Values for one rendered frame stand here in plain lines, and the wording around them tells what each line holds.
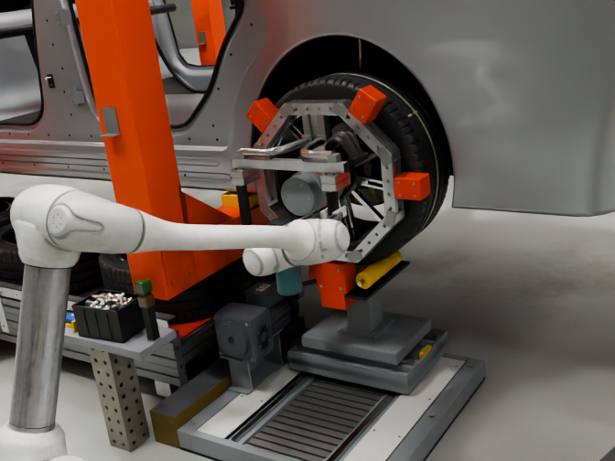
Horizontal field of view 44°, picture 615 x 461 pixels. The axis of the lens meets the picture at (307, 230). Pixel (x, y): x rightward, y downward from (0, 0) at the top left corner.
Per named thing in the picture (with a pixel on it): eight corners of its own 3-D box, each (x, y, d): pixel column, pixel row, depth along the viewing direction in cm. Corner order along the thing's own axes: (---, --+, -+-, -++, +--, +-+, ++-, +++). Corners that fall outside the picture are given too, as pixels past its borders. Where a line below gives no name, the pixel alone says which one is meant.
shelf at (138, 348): (177, 337, 253) (175, 328, 252) (141, 360, 240) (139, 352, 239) (89, 318, 276) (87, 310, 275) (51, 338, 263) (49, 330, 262)
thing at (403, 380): (448, 350, 293) (447, 327, 289) (408, 397, 265) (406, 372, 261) (337, 330, 320) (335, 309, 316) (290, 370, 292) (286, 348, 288)
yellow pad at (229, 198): (271, 198, 304) (269, 186, 302) (250, 209, 293) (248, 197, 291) (242, 196, 311) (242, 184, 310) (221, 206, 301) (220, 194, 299)
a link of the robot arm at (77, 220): (149, 204, 162) (112, 196, 171) (76, 191, 148) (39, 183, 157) (137, 264, 162) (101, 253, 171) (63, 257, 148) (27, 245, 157)
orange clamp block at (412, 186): (404, 192, 244) (431, 194, 239) (394, 199, 238) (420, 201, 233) (404, 171, 242) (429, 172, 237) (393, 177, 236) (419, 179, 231)
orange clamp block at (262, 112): (284, 114, 260) (266, 96, 261) (271, 120, 254) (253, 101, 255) (275, 128, 264) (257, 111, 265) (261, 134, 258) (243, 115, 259)
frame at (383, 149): (409, 262, 251) (396, 98, 233) (400, 269, 246) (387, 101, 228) (275, 245, 280) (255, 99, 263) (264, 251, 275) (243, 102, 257)
